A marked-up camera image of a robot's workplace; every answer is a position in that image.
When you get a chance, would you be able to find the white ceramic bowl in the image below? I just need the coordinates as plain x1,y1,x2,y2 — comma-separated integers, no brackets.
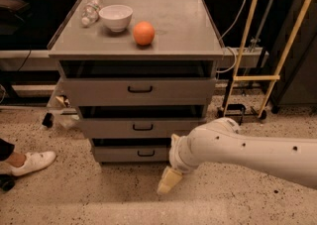
99,5,133,32

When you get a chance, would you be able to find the clear plastic bin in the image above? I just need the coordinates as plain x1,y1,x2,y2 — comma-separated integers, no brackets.
47,80,79,129

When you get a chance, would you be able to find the grey top drawer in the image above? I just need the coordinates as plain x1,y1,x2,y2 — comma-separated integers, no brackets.
61,78,215,106

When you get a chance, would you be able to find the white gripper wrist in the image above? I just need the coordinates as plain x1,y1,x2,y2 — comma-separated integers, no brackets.
157,134,198,194

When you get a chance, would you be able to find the grey bottom drawer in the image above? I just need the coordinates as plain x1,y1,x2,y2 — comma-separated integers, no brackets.
92,146,169,163

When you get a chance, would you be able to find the black chair caster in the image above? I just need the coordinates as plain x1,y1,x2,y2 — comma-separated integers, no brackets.
0,174,15,191

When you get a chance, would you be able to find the yellow frame cart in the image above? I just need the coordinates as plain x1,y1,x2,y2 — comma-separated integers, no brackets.
217,0,312,119

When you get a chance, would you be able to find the black trouser leg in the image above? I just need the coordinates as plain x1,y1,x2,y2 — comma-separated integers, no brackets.
0,139,15,161

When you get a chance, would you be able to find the grey drawer cabinet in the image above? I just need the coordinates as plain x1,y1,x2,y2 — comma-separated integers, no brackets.
50,0,223,150

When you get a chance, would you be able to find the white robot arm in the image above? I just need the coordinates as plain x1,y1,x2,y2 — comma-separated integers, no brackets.
158,117,317,194

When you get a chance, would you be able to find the grey drawer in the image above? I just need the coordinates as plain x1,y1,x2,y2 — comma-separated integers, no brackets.
78,119,206,139
92,146,169,163
61,78,215,106

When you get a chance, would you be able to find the white power cable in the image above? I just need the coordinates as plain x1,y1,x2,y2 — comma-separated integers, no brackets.
216,0,250,74

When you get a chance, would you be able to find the orange fruit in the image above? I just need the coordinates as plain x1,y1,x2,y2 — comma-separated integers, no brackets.
133,22,155,46

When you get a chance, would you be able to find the white sneaker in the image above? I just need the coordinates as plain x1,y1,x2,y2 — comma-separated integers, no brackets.
11,151,56,176

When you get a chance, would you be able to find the dark bag on shelf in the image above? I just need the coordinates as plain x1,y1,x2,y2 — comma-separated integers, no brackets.
0,0,32,35

